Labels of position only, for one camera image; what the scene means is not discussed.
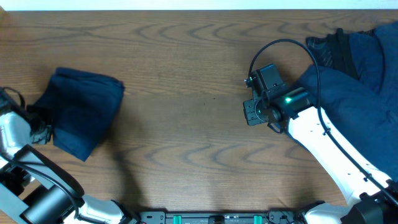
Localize black striped garment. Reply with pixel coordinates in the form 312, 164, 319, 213
305, 28, 383, 80

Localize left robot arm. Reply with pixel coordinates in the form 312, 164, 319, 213
1, 87, 141, 224

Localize navy blue garment pile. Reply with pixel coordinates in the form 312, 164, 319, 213
295, 23, 397, 180

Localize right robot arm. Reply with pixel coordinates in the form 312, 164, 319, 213
243, 64, 397, 223

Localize right black cable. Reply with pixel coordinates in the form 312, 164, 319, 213
247, 39, 398, 206

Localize black cable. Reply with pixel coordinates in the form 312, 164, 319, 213
0, 86, 103, 224
247, 39, 398, 206

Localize navy blue shorts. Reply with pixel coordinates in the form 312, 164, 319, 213
33, 67, 124, 161

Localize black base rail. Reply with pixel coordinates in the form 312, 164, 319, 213
138, 210, 306, 224

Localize left black cable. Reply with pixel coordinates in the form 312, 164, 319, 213
0, 86, 103, 224

